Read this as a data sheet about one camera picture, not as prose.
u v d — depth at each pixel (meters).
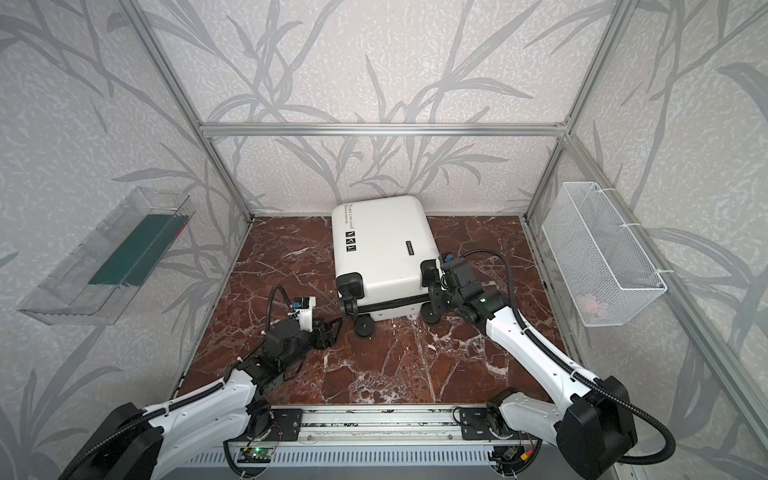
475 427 0.73
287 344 0.65
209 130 0.94
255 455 0.71
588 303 0.73
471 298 0.59
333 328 0.77
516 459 0.71
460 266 0.61
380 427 0.75
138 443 0.41
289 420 0.74
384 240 0.86
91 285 0.63
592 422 0.38
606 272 0.61
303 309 0.74
